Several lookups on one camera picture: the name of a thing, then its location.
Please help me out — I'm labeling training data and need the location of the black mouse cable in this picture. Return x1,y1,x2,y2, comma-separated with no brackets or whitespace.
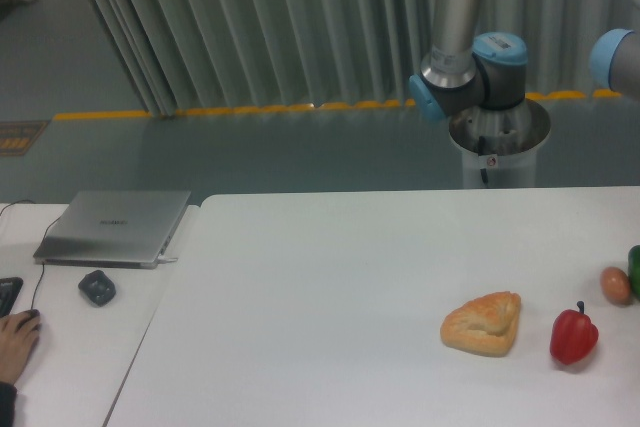
0,200,66,312

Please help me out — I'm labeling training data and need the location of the silver closed laptop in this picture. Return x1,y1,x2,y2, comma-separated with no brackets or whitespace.
33,190,191,269

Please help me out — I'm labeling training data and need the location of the brown egg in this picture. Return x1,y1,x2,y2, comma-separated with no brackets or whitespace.
600,267,631,305

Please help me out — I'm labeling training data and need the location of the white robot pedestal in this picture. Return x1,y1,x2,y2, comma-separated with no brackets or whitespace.
449,99,551,189

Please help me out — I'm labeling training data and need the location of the black keyboard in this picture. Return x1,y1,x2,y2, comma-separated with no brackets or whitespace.
0,277,23,318

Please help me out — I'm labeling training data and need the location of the black earbuds case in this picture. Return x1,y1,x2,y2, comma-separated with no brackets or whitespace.
78,270,117,307

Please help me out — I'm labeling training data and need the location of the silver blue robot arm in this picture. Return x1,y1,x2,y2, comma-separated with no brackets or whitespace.
408,0,639,121

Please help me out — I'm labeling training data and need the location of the green bell pepper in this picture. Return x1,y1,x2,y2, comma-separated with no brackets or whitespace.
627,245,640,298

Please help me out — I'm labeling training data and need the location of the golden pastry bread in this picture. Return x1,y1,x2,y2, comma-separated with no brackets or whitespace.
440,291,521,357

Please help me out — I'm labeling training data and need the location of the dark sleeved forearm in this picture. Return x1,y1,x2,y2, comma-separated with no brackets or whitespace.
0,381,18,427

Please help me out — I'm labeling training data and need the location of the grey pleated curtain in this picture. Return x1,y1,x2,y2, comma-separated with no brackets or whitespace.
90,0,639,117

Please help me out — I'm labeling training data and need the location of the person's hand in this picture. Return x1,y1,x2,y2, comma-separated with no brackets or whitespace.
0,311,40,385

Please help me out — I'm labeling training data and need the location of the red bell pepper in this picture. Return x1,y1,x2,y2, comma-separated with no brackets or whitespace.
549,300,599,366

